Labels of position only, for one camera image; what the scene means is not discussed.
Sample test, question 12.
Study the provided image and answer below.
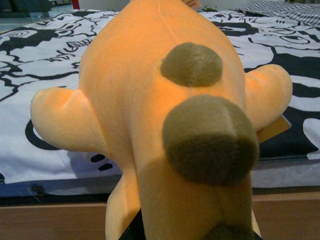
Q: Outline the orange plush toy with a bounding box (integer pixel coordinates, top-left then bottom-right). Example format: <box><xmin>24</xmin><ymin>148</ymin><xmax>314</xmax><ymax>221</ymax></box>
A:
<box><xmin>30</xmin><ymin>0</ymin><xmax>293</xmax><ymax>240</ymax></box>

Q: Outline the brown cardboard toy tag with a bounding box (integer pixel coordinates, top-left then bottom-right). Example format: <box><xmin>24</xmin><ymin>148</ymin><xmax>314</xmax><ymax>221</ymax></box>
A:
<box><xmin>257</xmin><ymin>115</ymin><xmax>292</xmax><ymax>143</ymax></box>

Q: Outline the black and white patterned duvet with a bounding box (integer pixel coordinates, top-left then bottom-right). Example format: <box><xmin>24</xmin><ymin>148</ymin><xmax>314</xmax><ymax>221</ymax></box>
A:
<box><xmin>0</xmin><ymin>10</ymin><xmax>320</xmax><ymax>177</ymax></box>

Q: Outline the white mattress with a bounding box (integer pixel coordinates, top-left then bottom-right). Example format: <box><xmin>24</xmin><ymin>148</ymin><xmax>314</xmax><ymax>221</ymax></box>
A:
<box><xmin>0</xmin><ymin>160</ymin><xmax>320</xmax><ymax>198</ymax></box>

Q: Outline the grey striped bedding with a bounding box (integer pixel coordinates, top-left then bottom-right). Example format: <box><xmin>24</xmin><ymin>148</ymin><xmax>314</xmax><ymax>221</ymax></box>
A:
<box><xmin>232</xmin><ymin>0</ymin><xmax>320</xmax><ymax>27</ymax></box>

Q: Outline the wooden bed frame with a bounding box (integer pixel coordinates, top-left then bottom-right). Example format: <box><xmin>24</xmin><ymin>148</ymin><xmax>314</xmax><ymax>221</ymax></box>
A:
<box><xmin>0</xmin><ymin>186</ymin><xmax>320</xmax><ymax>240</ymax></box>

